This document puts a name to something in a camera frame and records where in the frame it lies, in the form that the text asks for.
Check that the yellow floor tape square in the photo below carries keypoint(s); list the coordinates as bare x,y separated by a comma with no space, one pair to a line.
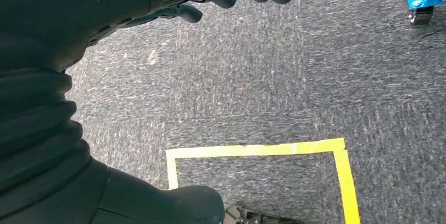
244,150

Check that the dark robot foot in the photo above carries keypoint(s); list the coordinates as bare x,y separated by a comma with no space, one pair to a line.
244,217

